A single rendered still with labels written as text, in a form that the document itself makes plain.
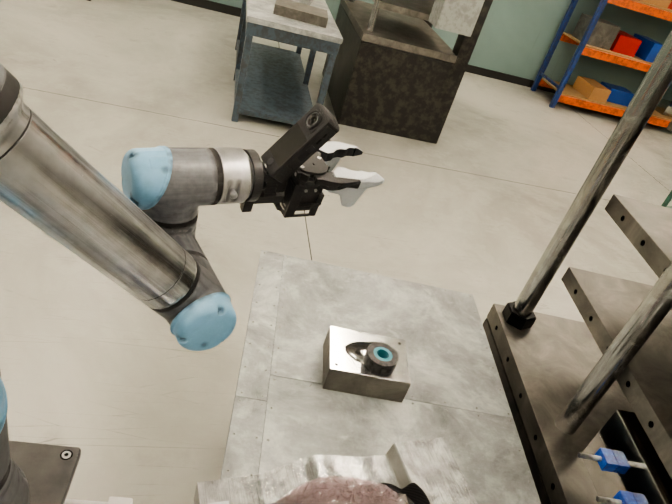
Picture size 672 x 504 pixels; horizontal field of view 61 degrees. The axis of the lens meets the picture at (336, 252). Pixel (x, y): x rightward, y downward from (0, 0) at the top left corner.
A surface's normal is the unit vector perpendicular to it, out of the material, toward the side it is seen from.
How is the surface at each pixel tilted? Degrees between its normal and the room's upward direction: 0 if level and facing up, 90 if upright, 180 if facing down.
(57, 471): 0
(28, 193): 95
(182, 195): 90
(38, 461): 0
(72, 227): 95
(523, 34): 90
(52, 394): 0
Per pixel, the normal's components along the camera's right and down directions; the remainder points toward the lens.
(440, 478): 0.26, -0.80
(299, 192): 0.44, 0.70
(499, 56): 0.13, 0.59
